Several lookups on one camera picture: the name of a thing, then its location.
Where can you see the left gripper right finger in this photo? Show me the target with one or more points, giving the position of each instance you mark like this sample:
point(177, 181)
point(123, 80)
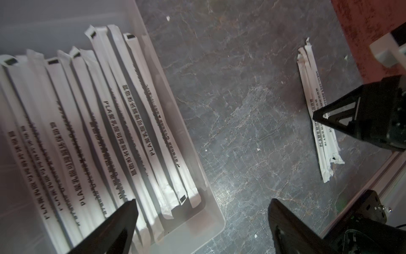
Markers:
point(290, 235)

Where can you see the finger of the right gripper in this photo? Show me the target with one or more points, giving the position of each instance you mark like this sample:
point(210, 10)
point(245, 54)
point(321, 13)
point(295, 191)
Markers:
point(342, 114)

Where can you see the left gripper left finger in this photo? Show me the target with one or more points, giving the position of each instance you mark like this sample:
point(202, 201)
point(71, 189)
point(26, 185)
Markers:
point(114, 235)

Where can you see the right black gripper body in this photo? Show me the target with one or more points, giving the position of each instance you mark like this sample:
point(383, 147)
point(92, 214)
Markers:
point(382, 113)

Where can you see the translucent plastic storage box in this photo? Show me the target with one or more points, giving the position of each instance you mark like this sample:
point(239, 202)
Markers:
point(49, 26)

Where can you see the right pile wrapped straw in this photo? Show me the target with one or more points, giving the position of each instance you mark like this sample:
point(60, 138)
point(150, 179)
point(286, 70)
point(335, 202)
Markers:
point(330, 143)
point(322, 149)

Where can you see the aluminium front rail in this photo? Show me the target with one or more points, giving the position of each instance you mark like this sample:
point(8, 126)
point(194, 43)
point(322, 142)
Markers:
point(382, 182)

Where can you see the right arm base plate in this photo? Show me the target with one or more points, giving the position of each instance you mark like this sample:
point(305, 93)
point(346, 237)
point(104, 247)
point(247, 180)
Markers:
point(363, 229)

